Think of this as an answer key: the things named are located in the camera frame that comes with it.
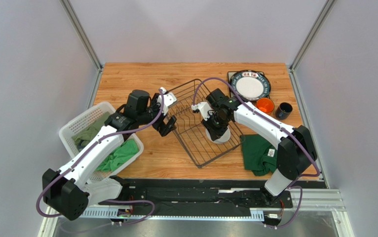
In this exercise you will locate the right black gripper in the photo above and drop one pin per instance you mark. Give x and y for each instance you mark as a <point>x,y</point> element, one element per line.
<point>213,125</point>

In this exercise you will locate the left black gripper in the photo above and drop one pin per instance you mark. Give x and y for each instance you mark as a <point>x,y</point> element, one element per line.
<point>169,127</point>

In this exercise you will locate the white ribbed bowl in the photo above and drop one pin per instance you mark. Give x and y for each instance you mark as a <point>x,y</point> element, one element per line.
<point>226,136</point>

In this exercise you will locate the orange mug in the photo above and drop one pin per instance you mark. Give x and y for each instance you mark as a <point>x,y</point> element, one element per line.
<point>265,105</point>

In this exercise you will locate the white green-rimmed round plate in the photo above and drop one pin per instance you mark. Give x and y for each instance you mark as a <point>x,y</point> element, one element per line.
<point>251,89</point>

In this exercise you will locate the dark blue mug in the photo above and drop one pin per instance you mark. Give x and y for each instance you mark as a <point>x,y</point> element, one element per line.
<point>283,111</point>

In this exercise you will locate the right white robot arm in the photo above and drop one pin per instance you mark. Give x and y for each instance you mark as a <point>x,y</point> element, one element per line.
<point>294,145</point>

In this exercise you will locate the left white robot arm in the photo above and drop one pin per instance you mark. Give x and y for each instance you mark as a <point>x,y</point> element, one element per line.
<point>66,190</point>

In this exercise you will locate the bright green towel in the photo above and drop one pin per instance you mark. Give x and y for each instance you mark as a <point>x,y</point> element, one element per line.
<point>119,156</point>

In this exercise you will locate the dark green folded cloth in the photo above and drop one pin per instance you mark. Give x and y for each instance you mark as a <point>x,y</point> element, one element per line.
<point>259,156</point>

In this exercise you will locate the square floral plate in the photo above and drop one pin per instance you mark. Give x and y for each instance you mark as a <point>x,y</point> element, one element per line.
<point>237,75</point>

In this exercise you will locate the white plastic basket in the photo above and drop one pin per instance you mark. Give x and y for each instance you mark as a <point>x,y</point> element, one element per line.
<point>81,122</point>

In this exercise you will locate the black wire dish rack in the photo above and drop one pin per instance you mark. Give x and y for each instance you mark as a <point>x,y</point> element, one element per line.
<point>192,134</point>

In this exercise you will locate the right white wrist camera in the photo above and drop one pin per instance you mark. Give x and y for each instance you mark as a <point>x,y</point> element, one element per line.
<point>202,108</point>

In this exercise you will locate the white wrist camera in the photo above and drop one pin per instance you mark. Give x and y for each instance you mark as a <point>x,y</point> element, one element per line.
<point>202,108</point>
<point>168,99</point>

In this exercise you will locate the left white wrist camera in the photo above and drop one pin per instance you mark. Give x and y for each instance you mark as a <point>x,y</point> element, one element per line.
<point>168,99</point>

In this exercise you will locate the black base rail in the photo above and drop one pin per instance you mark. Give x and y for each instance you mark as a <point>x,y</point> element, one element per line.
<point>203,198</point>

